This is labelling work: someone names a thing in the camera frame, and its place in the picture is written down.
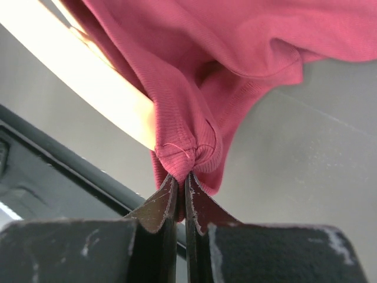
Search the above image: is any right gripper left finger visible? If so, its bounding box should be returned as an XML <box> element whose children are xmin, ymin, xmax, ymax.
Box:
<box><xmin>125</xmin><ymin>175</ymin><xmax>178</xmax><ymax>282</ymax></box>

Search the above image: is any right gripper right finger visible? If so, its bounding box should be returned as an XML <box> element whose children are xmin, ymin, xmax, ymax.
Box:
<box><xmin>184</xmin><ymin>172</ymin><xmax>241</xmax><ymax>282</ymax></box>

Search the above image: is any red tank top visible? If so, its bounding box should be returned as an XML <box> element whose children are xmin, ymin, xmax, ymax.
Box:
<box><xmin>61</xmin><ymin>0</ymin><xmax>377</xmax><ymax>222</ymax></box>

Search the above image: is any wooden clothes hanger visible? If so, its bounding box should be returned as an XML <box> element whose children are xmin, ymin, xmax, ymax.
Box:
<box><xmin>1</xmin><ymin>1</ymin><xmax>156</xmax><ymax>150</ymax></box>

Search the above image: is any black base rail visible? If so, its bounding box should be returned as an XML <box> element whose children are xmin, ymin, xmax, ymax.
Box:
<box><xmin>0</xmin><ymin>104</ymin><xmax>189</xmax><ymax>260</ymax></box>

